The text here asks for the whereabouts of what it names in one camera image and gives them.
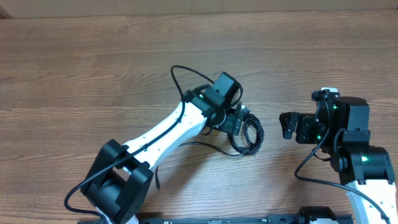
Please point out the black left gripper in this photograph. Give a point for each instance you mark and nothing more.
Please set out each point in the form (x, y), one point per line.
(234, 124)

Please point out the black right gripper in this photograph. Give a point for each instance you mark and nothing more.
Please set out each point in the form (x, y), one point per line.
(302, 129)

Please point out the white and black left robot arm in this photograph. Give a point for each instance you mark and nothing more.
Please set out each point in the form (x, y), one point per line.
(120, 177)

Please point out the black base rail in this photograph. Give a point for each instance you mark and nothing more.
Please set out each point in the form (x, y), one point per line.
(306, 215)

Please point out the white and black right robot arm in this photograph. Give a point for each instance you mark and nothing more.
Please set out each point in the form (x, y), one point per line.
(339, 128)

